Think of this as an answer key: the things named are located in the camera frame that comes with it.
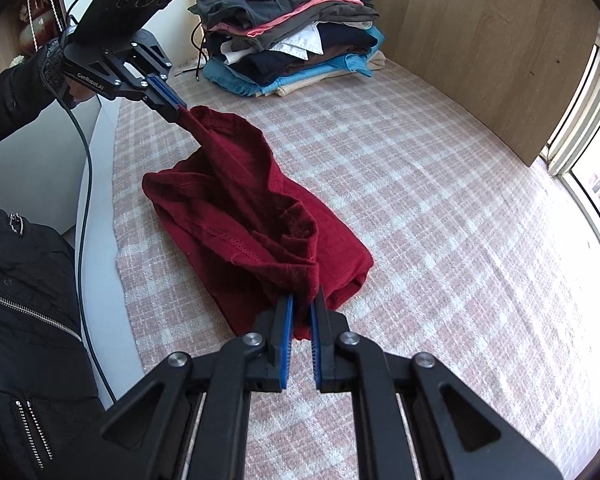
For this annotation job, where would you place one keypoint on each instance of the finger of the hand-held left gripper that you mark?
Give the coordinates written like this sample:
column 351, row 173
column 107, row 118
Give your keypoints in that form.
column 166, row 91
column 135, row 87

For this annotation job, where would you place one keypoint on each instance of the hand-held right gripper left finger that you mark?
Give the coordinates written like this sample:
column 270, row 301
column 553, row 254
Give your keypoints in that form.
column 287, row 345

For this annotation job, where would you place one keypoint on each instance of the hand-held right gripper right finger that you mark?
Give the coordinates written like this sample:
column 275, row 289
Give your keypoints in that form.
column 317, row 350

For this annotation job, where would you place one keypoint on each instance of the dark red knit garment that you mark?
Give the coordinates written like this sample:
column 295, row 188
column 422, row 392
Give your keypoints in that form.
column 240, row 200

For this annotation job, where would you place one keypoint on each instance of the person's left forearm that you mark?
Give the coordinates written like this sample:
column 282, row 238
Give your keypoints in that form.
column 10, row 105

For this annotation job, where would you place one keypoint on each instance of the stack of folded clothes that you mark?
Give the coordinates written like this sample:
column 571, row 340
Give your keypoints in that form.
column 290, row 25

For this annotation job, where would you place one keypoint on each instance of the person's left hand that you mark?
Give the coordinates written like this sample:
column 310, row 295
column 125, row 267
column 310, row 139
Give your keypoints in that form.
column 80, row 94

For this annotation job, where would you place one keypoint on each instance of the dark wooden cabinet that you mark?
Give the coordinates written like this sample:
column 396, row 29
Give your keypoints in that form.
column 30, row 20

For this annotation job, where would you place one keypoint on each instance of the pink plaid blanket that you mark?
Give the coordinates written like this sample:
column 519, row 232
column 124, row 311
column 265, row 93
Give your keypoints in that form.
column 430, row 210

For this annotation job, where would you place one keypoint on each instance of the person's black jacket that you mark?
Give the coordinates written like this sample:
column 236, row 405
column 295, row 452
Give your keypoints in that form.
column 25, row 310

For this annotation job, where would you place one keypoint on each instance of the wooden panel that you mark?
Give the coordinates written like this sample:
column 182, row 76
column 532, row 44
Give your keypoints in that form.
column 480, row 35

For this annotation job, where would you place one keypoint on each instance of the white bed frame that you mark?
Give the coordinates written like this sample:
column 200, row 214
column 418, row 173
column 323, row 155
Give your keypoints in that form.
column 100, row 270

